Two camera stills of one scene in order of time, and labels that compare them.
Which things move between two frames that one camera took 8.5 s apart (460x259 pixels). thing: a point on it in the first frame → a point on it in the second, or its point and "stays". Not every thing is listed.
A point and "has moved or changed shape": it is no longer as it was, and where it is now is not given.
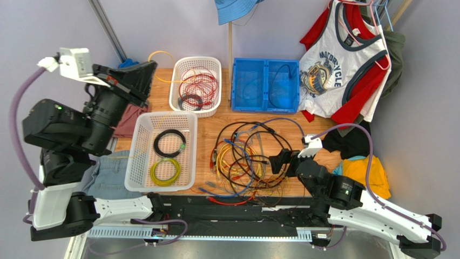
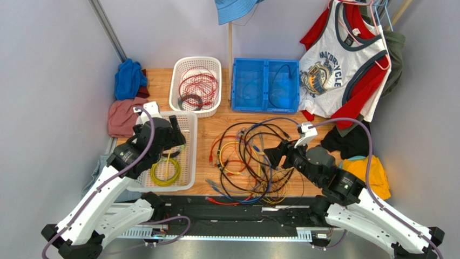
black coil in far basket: (190, 96) stays
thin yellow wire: (148, 60) → (287, 193)
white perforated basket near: (163, 152) stays
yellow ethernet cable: (220, 163) has moved or changed shape
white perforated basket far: (196, 85) stays
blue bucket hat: (230, 10) stays
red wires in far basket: (198, 87) stays
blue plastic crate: (265, 84) stays
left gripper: (133, 83) → (176, 133)
